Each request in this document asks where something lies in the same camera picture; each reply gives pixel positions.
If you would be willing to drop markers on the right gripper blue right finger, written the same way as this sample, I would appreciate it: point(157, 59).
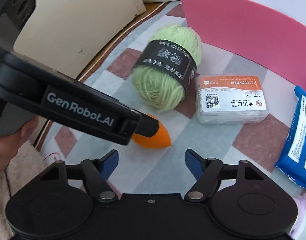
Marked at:
point(205, 171)

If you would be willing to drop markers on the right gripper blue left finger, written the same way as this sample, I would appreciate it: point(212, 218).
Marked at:
point(96, 173)

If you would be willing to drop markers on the orange makeup sponge egg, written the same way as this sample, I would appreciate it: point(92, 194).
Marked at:
point(155, 137)

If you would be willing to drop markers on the clear box orange label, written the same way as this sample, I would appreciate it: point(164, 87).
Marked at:
point(230, 99)

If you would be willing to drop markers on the blue wet wipes pack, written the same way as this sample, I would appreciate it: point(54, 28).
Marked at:
point(292, 160)

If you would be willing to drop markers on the green yarn ball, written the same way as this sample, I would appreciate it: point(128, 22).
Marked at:
point(164, 71)

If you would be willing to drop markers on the person's hand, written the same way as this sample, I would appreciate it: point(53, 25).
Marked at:
point(10, 145)

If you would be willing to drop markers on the pink fluffy cloth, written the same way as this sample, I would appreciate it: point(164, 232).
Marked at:
point(25, 166)

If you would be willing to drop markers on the beige wooden cabinet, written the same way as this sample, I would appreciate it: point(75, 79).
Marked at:
point(67, 34)

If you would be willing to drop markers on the pink storage box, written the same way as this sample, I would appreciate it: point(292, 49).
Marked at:
point(271, 33)

